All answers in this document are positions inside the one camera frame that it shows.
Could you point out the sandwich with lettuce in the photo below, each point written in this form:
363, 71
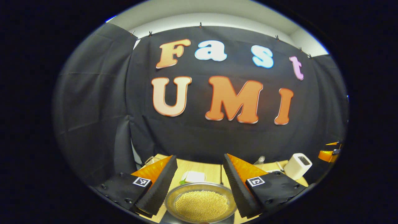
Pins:
194, 176

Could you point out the row of black cloth clips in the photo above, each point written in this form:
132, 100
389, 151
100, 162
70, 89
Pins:
200, 25

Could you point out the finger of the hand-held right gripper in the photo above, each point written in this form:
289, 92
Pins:
334, 144
326, 155

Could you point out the white toaster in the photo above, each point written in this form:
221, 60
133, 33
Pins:
295, 169

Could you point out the pile of soybeans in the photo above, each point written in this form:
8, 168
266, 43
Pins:
202, 205

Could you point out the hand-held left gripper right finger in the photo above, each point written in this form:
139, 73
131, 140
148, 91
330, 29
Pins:
238, 189

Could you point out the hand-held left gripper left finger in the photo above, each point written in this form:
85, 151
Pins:
161, 186

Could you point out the clear plastic water bottle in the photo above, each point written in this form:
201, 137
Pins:
260, 160

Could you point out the black induction cooktop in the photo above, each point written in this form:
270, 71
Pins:
164, 220

